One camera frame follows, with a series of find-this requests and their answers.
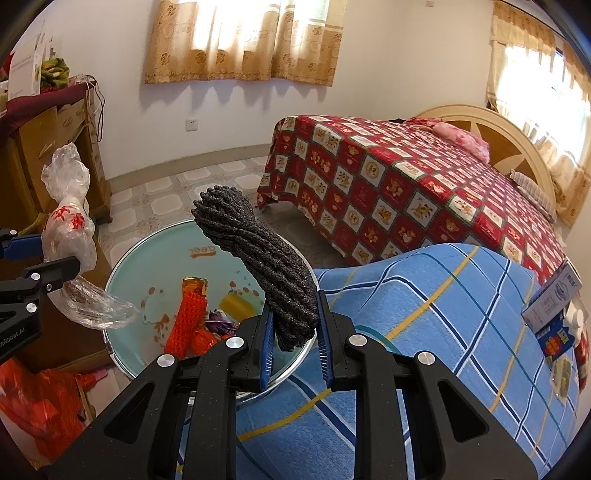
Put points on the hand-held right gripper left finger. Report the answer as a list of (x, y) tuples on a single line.
[(265, 346)]

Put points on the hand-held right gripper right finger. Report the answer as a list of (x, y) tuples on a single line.
[(324, 350)]

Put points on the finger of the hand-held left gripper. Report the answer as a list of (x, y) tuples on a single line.
[(46, 277), (25, 243)]

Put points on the clear plastic bag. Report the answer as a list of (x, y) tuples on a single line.
[(69, 221)]

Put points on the purple wrapper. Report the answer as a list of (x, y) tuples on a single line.
[(221, 321)]

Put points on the red knitted strip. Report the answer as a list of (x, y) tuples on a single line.
[(187, 323)]

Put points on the light blue enamel basin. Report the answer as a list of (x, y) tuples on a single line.
[(152, 258)]

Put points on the red plastic bag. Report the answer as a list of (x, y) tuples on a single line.
[(41, 401)]

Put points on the blue plaid tablecloth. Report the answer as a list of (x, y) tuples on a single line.
[(415, 314)]

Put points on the wooden cabinet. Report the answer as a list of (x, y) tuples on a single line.
[(60, 124)]

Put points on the maroon cloth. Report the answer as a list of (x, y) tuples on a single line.
[(41, 99)]

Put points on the green cloth item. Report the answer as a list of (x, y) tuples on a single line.
[(55, 74)]

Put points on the white paper box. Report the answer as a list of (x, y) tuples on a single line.
[(27, 64)]

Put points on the red checked bedspread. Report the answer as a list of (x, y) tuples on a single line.
[(392, 184)]

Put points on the white milk carton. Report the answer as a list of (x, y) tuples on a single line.
[(549, 300)]

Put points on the blue carton with white cap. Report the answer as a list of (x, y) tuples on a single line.
[(561, 341)]

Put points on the clear foil packet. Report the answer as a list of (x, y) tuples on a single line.
[(563, 376)]

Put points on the pink floral pillow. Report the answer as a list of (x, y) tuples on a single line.
[(457, 134)]

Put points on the striped pillow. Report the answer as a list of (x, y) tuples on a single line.
[(535, 194)]

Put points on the cream wooden headboard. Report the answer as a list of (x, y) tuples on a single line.
[(508, 134)]

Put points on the wide beige curtain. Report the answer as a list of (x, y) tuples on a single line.
[(240, 46)]

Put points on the narrow beige curtain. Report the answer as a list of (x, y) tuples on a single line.
[(521, 78)]

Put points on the white wall socket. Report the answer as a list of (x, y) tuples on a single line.
[(191, 125)]

